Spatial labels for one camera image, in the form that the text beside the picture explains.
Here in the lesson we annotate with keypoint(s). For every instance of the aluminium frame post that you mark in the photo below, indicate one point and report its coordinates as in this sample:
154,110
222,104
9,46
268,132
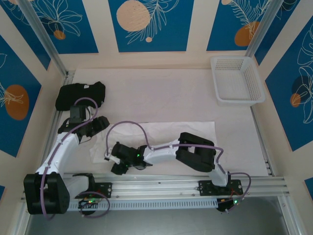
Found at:
44,36
264,27

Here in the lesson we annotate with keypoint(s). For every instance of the white t-shirt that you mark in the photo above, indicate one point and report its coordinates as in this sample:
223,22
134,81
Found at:
166,129

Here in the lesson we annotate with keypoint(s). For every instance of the blue floral wall panel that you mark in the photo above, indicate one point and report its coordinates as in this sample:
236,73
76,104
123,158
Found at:
85,36
288,80
288,24
171,36
14,134
220,29
24,31

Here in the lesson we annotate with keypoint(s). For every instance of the aluminium frame bar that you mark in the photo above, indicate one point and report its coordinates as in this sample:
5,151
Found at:
20,225
292,227

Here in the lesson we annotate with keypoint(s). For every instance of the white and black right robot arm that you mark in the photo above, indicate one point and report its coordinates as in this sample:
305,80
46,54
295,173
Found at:
195,154

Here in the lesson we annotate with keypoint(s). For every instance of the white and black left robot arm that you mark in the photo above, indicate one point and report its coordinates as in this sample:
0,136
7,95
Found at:
61,151

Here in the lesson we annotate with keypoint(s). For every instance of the folded black t-shirt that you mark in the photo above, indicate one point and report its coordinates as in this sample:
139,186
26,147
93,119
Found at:
71,93

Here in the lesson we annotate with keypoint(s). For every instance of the small electronics board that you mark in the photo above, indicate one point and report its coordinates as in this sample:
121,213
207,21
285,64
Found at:
227,204
88,202

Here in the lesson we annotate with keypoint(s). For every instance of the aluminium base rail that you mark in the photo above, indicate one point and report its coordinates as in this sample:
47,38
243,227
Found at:
159,188

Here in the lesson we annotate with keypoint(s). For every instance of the white perforated plastic basket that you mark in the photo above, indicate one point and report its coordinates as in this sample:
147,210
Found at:
234,80

